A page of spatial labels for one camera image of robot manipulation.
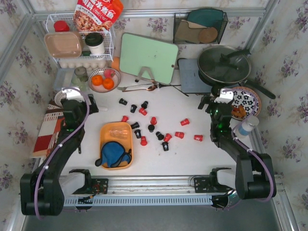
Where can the white cup black lid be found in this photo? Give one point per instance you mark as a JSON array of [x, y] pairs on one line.
[[95, 43]]

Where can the right camera mount white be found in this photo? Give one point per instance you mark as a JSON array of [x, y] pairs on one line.
[[225, 96]]

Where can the light blue plastic tray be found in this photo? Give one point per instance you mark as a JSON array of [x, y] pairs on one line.
[[63, 78]]

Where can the pink fruit bowl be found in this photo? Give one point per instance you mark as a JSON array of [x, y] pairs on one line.
[[101, 89]]

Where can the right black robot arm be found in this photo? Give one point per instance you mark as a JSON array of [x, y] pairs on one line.
[[254, 175]]

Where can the red striped cloth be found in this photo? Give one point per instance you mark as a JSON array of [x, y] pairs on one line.
[[49, 131]]

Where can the orange tangerine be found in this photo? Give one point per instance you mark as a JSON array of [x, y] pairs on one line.
[[97, 80], [108, 83]]

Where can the glass pan lid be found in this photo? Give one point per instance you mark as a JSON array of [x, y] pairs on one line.
[[223, 63]]

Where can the left camera mount white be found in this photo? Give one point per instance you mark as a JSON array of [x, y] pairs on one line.
[[72, 94]]

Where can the grey tinted glass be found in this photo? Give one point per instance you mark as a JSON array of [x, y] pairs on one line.
[[81, 74]]

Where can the flower patterned plate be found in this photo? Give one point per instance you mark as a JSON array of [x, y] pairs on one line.
[[248, 99]]

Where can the white round strainer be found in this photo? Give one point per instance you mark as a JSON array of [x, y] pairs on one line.
[[58, 97]]

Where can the white wire rack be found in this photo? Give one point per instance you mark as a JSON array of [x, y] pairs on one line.
[[109, 37]]

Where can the egg tray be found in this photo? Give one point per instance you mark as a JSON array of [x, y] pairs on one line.
[[89, 65]]

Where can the grey induction cooker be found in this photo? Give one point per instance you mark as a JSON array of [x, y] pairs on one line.
[[189, 77]]

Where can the clear bottle blue label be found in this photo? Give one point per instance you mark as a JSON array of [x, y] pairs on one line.
[[247, 126]]

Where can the black frying pan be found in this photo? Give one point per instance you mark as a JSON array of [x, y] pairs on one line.
[[255, 85]]

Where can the beige plastic container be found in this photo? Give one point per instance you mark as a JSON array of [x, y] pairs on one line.
[[64, 44]]

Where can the camera mount white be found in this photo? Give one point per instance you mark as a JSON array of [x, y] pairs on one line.
[[72, 94], [225, 96]]

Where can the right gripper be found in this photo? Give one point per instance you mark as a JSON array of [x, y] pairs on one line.
[[207, 106]]

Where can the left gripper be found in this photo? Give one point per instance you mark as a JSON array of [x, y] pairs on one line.
[[90, 106]]

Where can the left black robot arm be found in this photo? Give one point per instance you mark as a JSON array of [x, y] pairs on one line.
[[40, 191]]

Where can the fried food pieces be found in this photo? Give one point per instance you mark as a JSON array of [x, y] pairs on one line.
[[239, 112]]

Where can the orange plastic storage basket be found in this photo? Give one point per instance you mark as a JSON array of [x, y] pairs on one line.
[[127, 143]]

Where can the pink peach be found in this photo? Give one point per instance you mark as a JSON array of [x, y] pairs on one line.
[[109, 73]]

